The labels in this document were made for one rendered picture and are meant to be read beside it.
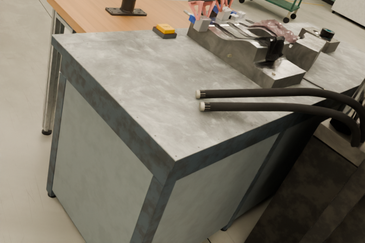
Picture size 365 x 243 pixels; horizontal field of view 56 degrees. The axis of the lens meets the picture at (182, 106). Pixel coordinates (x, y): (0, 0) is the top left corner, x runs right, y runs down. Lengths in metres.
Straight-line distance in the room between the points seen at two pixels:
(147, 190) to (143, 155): 0.11
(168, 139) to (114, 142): 0.25
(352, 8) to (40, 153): 7.41
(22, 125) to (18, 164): 0.31
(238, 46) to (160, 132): 0.64
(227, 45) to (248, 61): 0.13
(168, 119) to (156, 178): 0.17
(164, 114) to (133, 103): 0.10
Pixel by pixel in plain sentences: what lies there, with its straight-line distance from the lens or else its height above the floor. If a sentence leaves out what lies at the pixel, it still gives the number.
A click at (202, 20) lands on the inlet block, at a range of 1.41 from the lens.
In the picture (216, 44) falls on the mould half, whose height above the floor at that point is 0.85.
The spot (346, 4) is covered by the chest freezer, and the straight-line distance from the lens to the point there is 8.51.
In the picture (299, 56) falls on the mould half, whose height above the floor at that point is 0.85.
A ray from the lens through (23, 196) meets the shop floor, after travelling 1.79.
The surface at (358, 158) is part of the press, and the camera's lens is 1.40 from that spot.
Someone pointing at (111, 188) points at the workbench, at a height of 0.46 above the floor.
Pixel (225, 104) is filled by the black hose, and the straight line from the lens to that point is 1.10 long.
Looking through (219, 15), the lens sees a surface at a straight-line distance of 1.72.
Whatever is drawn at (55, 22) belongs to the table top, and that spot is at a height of 0.68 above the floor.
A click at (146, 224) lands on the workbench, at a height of 0.49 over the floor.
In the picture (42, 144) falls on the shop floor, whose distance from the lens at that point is 2.04.
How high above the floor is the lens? 1.37
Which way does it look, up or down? 31 degrees down
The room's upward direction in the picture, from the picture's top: 20 degrees clockwise
